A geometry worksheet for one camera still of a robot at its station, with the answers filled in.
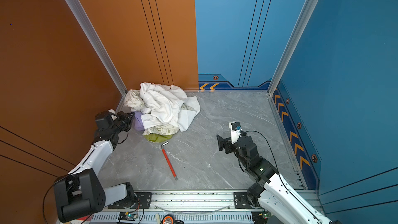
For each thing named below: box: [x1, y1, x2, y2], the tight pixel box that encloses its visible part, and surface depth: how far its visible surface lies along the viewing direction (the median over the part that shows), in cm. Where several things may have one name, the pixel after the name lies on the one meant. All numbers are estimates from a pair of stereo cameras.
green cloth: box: [143, 133, 174, 143], surface depth 95 cm
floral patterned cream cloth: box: [123, 89, 145, 111], surface depth 87 cm
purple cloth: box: [132, 110, 146, 132], surface depth 88 cm
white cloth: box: [139, 81, 201, 132], surface depth 96 cm
